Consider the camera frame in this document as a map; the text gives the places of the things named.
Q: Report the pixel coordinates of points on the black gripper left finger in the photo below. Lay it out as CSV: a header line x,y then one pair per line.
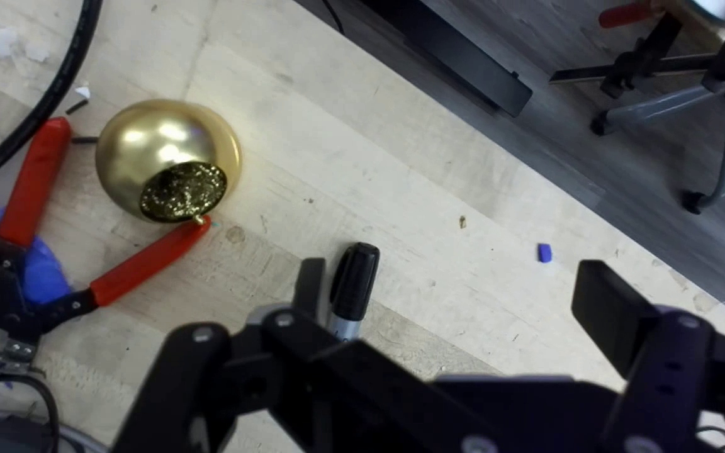
x,y
237,393

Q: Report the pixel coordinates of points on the blue plastic cap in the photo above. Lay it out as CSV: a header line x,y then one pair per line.
x,y
45,271

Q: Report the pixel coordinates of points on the gold metal dome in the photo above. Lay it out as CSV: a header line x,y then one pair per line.
x,y
158,146

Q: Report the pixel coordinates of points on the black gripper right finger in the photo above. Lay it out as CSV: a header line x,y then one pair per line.
x,y
673,378

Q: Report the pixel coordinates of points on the small blue plastic piece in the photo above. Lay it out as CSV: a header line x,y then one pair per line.
x,y
544,251

